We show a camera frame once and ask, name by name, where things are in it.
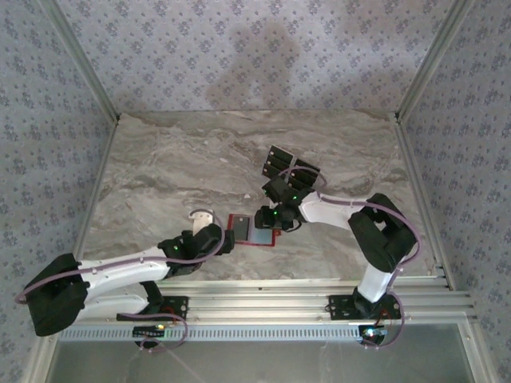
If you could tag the red leather card holder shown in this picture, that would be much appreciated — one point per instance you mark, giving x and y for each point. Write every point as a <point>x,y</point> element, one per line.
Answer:
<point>263,235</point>

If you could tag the clear acrylic card stand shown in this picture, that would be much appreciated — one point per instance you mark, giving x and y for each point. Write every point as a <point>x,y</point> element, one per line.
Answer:
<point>294,161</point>

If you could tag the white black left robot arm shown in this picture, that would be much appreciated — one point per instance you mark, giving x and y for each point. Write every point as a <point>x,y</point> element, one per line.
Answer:
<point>127,267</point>

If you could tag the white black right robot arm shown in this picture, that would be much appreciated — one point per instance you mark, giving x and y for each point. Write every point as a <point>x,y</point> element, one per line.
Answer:
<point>327,211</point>

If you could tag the small circuit board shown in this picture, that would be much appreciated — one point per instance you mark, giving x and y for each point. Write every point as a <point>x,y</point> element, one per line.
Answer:
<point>373,333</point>
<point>147,331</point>

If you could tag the grey metal panel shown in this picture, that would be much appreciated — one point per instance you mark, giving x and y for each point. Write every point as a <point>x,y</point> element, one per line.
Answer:
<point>259,363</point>

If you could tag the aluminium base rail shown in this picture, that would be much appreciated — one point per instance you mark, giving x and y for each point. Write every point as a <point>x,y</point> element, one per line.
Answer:
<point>259,303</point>

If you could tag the aluminium side rail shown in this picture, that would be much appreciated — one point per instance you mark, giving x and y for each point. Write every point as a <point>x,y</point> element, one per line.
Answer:
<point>424,199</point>
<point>93,199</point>

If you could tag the aluminium frame post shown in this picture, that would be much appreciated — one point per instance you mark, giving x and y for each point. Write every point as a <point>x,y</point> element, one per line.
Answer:
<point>477,355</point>
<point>82,60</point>
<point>432,60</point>
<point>40,359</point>

